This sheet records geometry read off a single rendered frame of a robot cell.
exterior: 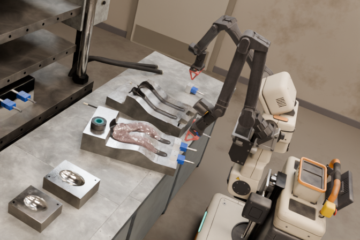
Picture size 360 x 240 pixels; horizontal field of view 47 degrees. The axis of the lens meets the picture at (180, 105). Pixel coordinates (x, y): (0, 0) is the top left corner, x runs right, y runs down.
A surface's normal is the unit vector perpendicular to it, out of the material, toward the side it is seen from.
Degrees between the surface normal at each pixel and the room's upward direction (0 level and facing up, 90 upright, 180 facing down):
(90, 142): 90
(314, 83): 90
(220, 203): 0
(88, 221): 0
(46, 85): 0
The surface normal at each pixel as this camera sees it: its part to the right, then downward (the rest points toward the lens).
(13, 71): 0.25, -0.81
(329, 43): -0.31, 0.46
